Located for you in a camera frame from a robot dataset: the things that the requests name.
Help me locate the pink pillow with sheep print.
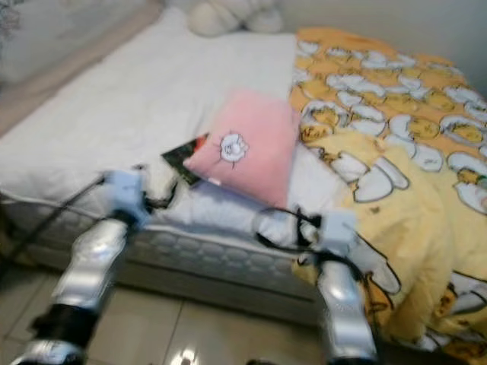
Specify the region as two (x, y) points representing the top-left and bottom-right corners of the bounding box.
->
(183, 87), (302, 211)

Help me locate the dark book with red cover art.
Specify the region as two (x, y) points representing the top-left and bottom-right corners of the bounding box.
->
(161, 133), (211, 188)

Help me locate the white bed mattress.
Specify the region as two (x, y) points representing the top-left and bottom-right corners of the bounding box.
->
(0, 8), (351, 329)

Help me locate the yellow cartoon egg blanket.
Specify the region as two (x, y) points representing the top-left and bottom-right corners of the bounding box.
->
(289, 27), (487, 363)

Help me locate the white knotted plush cushion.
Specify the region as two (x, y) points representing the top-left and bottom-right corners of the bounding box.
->
(186, 0), (287, 39)

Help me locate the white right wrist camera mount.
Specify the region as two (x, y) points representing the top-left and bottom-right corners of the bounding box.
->
(319, 209), (359, 257)

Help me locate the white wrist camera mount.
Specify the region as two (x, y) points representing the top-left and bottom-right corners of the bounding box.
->
(319, 209), (359, 257)
(104, 169), (150, 226)

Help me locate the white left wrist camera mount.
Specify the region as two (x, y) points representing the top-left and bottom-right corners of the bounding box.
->
(104, 169), (150, 226)

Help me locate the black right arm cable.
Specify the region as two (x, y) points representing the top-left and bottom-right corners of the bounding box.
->
(252, 205), (374, 305)

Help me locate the beige bed frame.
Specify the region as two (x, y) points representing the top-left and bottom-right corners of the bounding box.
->
(0, 4), (168, 134)

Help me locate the grey wall decal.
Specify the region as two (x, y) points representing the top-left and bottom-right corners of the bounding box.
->
(0, 0), (25, 43)

